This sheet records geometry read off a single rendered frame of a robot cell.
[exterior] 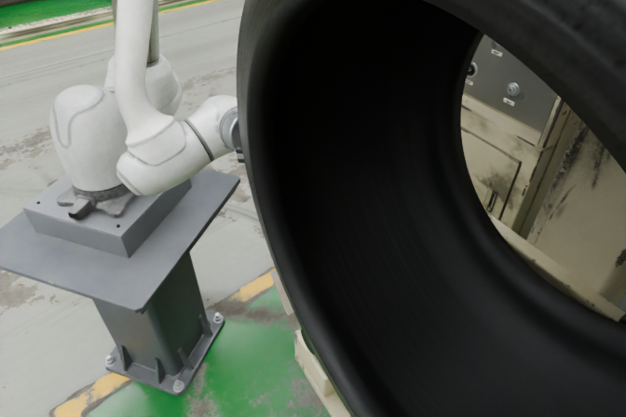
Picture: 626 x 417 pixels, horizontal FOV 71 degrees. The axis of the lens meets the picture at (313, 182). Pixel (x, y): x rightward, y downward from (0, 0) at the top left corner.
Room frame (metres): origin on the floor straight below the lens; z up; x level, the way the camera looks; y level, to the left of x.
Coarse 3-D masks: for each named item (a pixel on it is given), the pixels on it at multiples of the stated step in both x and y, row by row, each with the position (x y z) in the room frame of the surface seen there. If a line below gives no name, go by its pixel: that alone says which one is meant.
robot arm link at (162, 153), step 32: (128, 0) 0.78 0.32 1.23; (128, 32) 0.76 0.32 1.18; (128, 64) 0.73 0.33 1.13; (128, 96) 0.71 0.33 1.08; (128, 128) 0.70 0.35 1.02; (160, 128) 0.69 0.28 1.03; (128, 160) 0.66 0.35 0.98; (160, 160) 0.66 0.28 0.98; (192, 160) 0.69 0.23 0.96; (160, 192) 0.65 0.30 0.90
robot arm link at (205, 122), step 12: (216, 96) 0.83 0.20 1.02; (228, 96) 0.82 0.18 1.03; (204, 108) 0.78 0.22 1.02; (216, 108) 0.76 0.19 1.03; (228, 108) 0.75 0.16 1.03; (192, 120) 0.75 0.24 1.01; (204, 120) 0.74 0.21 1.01; (216, 120) 0.74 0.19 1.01; (204, 132) 0.72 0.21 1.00; (216, 132) 0.73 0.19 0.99; (204, 144) 0.71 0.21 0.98; (216, 144) 0.72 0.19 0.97; (216, 156) 0.72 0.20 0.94
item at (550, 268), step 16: (496, 224) 0.52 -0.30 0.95; (512, 240) 0.48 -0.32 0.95; (528, 256) 0.45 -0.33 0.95; (544, 256) 0.45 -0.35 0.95; (544, 272) 0.42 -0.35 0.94; (560, 272) 0.42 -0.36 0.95; (560, 288) 0.40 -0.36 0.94; (576, 288) 0.39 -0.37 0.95; (592, 304) 0.36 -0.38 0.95; (608, 304) 0.36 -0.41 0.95
